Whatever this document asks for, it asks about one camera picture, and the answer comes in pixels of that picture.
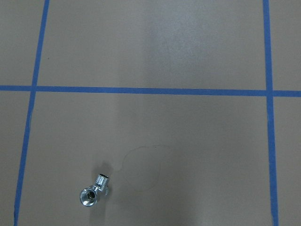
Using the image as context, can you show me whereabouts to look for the chrome angle valve fitting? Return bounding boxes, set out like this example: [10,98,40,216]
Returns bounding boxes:
[79,174,110,207]

